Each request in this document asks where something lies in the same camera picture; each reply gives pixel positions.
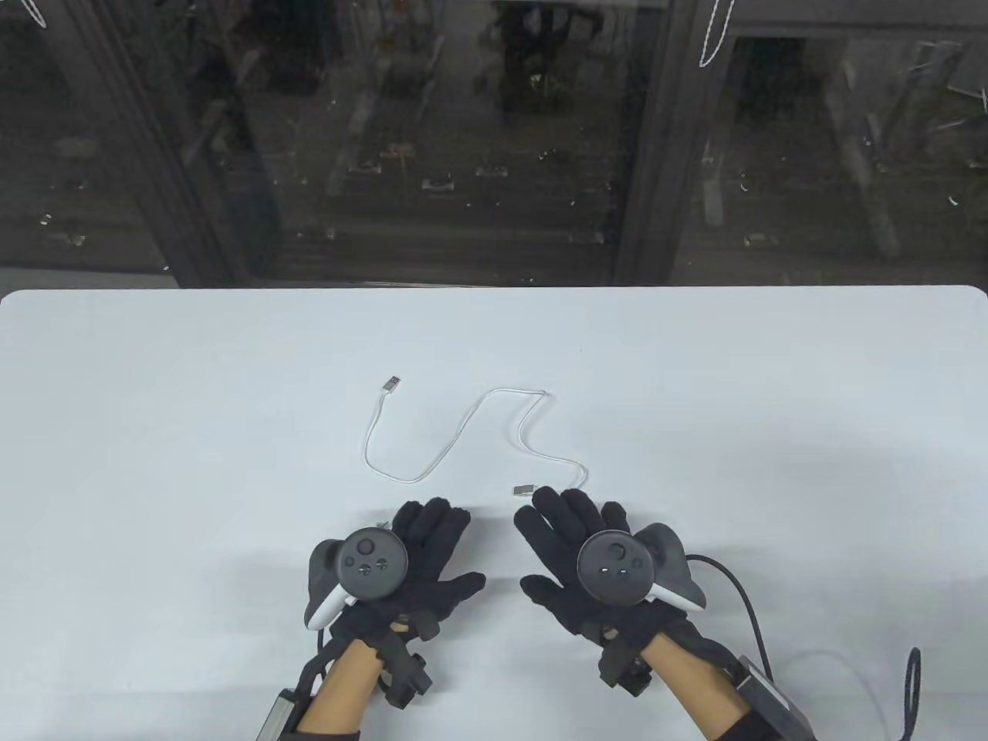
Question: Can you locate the grey controller on left glove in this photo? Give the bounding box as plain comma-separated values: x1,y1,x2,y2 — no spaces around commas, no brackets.
306,526,408,631

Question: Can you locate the grey controller on right glove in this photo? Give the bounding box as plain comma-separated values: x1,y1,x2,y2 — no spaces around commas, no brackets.
577,523,708,613

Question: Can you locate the grey box on left forearm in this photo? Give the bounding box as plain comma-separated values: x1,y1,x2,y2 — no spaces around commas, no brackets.
250,685,311,741

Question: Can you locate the black cable of glove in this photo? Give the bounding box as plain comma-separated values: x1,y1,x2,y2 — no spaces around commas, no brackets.
682,553,771,682
287,638,350,699

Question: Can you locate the person's left forearm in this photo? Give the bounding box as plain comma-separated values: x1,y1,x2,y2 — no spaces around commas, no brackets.
296,638,388,736

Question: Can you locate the black cable of left glove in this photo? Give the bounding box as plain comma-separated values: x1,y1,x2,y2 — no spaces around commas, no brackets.
287,638,350,699

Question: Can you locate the black looped strap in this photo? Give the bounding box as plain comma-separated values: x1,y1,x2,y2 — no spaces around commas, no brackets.
898,647,924,741

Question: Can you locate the thin white cable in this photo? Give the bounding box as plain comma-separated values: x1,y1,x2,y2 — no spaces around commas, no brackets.
772,651,890,741

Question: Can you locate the dark window frame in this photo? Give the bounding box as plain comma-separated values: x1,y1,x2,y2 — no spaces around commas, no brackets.
0,0,988,289

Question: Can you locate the grey box on right forearm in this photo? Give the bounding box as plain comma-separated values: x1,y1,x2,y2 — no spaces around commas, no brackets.
729,654,816,741

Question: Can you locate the person's left hand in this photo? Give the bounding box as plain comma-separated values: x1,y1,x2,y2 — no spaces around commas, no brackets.
330,497,488,643

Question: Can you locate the white usb cable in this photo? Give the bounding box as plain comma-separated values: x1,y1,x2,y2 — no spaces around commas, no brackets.
363,375,587,499

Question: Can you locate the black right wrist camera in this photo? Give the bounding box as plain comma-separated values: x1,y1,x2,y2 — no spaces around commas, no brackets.
597,624,654,689

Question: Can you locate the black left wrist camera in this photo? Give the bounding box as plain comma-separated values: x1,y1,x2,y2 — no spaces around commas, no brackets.
374,627,434,709

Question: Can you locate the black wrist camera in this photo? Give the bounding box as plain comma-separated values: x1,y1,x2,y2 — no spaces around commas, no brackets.
597,624,654,689
374,627,434,709

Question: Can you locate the grey controller on glove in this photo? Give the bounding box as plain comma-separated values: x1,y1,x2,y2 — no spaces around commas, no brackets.
306,526,408,631
577,523,708,613

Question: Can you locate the black cable of right glove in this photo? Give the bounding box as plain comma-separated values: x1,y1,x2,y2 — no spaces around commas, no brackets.
682,553,771,682

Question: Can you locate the person's right forearm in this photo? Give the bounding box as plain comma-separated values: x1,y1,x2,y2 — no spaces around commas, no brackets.
639,634,748,733

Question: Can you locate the person's right hand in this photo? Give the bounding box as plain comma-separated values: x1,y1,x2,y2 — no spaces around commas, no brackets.
514,486,693,643

